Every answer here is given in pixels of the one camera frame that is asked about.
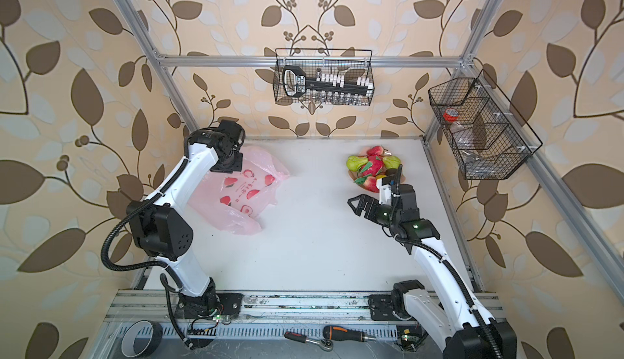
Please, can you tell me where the black socket holder tool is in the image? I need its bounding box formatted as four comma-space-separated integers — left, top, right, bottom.
280, 66, 375, 98

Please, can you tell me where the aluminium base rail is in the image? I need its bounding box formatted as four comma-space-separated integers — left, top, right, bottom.
101, 289, 508, 340

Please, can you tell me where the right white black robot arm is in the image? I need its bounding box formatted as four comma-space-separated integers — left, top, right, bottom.
348, 181, 518, 358

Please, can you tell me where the orange black screwdriver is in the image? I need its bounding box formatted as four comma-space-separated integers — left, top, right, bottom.
323, 325, 377, 343

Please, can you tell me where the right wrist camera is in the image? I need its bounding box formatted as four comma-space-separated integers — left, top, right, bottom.
377, 179, 393, 206

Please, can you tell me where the black wire basket right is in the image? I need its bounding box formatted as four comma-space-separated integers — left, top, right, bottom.
428, 70, 543, 180

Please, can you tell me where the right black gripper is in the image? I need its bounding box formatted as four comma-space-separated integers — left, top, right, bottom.
349, 193, 401, 229

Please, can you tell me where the clear bottle red cap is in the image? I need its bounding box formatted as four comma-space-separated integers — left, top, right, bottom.
443, 108, 473, 140

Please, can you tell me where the red toy peach bottom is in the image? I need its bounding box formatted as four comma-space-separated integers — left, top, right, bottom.
354, 175, 380, 193

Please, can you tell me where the black tape roll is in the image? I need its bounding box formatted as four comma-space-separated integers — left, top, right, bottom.
120, 320, 163, 358

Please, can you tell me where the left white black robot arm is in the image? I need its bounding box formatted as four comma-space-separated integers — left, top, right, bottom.
100, 120, 245, 350

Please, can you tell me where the red black ratchet wrench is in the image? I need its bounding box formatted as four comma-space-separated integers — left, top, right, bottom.
284, 331, 333, 352

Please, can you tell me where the red toy strawberry top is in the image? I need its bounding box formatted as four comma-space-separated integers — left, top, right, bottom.
366, 146, 389, 158

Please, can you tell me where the peach scalloped plastic plate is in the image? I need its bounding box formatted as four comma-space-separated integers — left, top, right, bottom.
346, 146, 402, 193

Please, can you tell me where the black wire basket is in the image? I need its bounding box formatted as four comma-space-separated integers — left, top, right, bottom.
272, 47, 375, 107
428, 70, 543, 180

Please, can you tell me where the pink plastic bag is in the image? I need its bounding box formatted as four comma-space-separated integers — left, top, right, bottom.
188, 146, 290, 236

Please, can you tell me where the red toy dragon fruit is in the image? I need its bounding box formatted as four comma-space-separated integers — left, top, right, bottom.
358, 156, 385, 177

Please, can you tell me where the black wire basket centre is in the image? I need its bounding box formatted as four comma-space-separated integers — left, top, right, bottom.
272, 47, 375, 107

